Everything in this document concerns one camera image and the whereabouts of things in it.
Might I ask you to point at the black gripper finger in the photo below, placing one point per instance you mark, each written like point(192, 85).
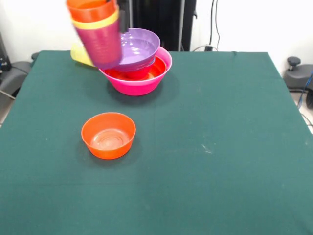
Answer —
point(123, 20)

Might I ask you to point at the orange cup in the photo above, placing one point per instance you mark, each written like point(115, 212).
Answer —
point(90, 12)

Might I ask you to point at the dark green tablecloth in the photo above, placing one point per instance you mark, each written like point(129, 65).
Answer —
point(156, 195)

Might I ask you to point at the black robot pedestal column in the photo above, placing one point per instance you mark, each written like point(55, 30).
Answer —
point(156, 19)

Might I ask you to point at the large orange bowl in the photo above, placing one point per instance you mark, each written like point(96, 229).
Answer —
point(159, 69)

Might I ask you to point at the purple bowl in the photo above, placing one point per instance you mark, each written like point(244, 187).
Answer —
point(139, 49)

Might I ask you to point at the purple cup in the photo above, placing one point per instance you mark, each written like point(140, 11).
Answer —
point(102, 46)

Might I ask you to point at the small orange bowl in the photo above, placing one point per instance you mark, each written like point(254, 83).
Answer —
point(108, 150)

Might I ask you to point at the pale yellow cup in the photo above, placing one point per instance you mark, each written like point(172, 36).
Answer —
point(79, 57)

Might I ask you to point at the bright yellow cup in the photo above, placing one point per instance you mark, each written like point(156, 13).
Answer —
point(97, 25)

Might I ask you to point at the large pink bowl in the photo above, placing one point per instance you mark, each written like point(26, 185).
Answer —
point(137, 88)

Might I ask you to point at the black pedestal foot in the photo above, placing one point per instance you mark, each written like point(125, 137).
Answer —
point(14, 73)
point(298, 76)

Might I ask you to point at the small pink-red bowl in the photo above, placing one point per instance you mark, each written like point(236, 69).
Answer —
point(138, 74)

